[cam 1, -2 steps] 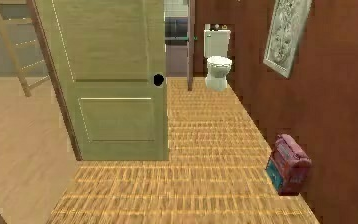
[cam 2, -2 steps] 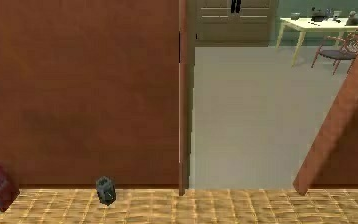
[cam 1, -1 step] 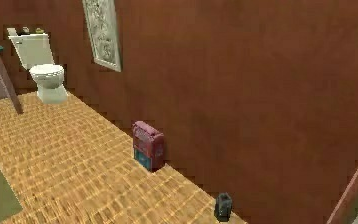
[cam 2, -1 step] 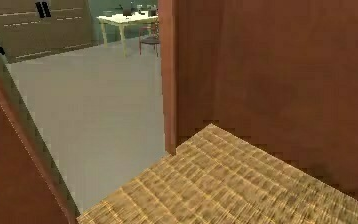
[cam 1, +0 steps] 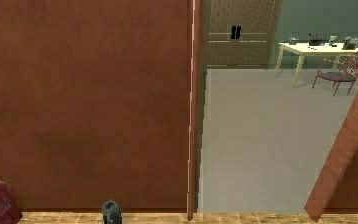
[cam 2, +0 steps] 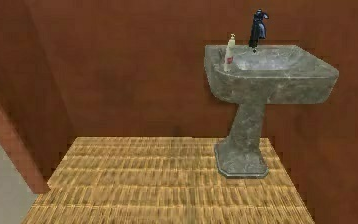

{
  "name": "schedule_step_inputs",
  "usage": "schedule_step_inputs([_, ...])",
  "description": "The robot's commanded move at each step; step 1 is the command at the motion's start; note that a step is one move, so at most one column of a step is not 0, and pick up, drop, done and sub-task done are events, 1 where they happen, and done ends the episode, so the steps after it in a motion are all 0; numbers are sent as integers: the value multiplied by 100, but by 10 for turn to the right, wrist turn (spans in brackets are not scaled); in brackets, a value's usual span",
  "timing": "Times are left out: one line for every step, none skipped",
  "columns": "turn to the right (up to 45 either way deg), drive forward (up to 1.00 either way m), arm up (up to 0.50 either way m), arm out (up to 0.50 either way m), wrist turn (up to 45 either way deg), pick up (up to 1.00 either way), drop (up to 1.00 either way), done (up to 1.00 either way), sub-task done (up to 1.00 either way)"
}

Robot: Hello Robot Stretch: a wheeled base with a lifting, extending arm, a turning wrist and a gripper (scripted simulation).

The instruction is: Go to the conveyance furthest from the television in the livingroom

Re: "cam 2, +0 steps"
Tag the white soap dispenser bottle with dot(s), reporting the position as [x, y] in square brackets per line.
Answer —
[228, 55]

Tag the dark blue faucet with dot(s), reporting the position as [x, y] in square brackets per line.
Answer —
[257, 29]

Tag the grey marble pedestal sink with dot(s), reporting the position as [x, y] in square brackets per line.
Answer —
[250, 130]

